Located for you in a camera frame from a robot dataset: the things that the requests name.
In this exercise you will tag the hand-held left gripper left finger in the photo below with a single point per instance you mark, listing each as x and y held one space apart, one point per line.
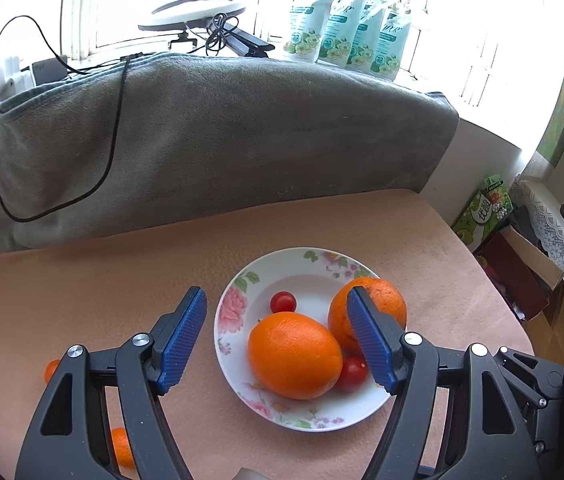
182 340

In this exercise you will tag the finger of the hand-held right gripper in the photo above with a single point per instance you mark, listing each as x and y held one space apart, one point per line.
536 375
549 430

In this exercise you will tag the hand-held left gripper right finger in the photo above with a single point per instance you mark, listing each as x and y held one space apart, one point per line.
369 340

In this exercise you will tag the red cherry tomato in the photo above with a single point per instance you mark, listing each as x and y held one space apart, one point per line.
283 302
349 372

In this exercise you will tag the large spotted orange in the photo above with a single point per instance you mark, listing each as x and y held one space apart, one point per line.
391 305

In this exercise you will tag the large smooth orange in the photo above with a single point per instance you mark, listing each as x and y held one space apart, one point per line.
294 355

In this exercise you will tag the floral white plate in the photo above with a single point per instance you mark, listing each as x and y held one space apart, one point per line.
307 275

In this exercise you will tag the small tangerine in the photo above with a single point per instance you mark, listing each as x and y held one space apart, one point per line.
123 450
52 371

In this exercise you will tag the red cardboard box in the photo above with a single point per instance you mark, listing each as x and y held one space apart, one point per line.
516 275

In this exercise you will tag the white lace cloth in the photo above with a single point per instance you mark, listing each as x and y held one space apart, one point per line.
551 225

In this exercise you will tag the green printed box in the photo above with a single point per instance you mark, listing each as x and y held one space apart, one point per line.
481 215

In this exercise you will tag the grey blanket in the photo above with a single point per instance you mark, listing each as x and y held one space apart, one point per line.
262 135

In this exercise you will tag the black adapter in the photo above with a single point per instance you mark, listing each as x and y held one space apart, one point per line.
49 71

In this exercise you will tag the white charger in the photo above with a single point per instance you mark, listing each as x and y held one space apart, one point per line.
19 71

